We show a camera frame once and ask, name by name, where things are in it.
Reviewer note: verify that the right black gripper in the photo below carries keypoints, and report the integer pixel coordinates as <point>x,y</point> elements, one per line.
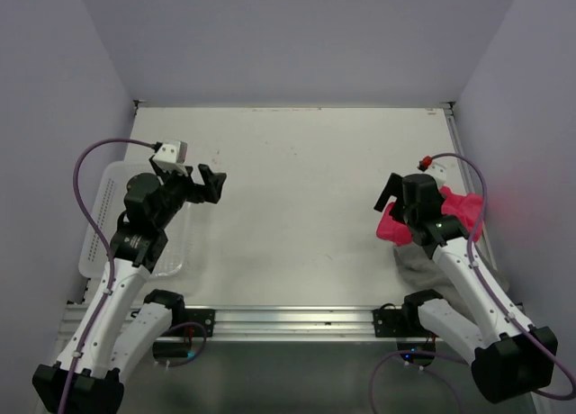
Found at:
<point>394,187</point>

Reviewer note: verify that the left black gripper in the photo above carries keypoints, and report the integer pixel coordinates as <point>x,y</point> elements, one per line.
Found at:
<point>212,180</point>

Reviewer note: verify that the pink towel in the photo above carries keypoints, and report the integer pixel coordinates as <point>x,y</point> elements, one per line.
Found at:
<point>465,207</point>

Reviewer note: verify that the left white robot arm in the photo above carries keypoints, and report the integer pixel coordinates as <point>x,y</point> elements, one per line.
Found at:
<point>90,373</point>

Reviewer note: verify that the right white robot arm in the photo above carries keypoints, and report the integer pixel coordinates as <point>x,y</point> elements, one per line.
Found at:
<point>507,353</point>

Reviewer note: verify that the grey towel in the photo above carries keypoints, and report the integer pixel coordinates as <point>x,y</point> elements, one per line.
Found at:
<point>421,273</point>

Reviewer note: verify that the clear plastic basket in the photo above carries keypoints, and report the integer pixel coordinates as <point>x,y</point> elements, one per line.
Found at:
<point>108,206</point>

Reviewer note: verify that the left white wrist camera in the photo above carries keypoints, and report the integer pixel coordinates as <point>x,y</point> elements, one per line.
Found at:
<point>170,156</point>

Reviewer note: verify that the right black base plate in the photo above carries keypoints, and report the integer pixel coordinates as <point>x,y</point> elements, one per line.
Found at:
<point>393,321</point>

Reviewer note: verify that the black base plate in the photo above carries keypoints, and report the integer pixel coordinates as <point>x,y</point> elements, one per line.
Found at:
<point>203,316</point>
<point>393,321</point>

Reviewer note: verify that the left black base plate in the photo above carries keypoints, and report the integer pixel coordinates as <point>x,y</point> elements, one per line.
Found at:
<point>203,316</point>

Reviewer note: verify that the aluminium mounting rail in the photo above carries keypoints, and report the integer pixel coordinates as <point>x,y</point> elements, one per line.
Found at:
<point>298,324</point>

